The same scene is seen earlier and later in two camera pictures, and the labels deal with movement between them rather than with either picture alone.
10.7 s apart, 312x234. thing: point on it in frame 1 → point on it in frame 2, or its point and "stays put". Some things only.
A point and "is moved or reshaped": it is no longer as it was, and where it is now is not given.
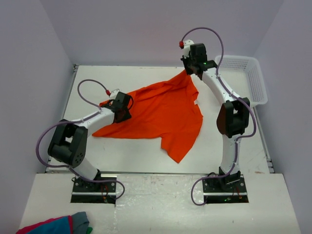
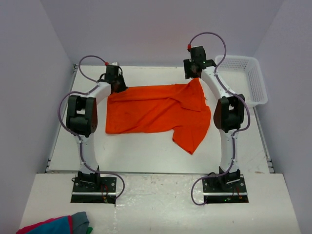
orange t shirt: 167,110 is moved or reshaped
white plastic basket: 243,74 stays put
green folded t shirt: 88,230 stays put
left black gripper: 124,116 → 121,86
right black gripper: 189,68 stays put
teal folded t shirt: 61,226 stays put
